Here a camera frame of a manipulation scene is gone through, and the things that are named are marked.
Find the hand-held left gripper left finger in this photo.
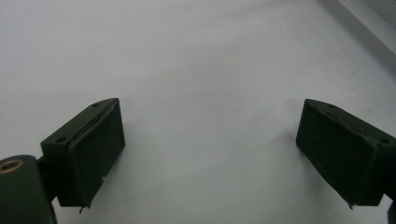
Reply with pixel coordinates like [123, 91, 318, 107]
[40, 97, 126, 210]

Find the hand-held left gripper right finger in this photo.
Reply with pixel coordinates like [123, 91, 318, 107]
[295, 98, 396, 207]

